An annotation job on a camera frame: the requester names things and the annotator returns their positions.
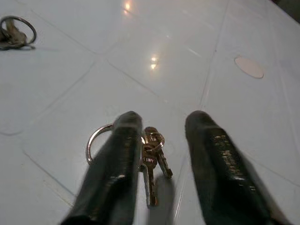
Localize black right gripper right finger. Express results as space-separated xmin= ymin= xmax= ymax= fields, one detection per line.
xmin=185 ymin=110 xmax=293 ymax=225

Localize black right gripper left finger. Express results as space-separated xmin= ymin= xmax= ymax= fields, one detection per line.
xmin=60 ymin=110 xmax=143 ymax=225

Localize key bunch with large ring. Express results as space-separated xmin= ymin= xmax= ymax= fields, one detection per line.
xmin=85 ymin=123 xmax=174 ymax=207

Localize round white table plug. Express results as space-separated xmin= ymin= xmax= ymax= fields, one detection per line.
xmin=234 ymin=55 xmax=265 ymax=79

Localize small silver key pair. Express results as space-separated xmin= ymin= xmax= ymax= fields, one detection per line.
xmin=0 ymin=15 xmax=38 ymax=51

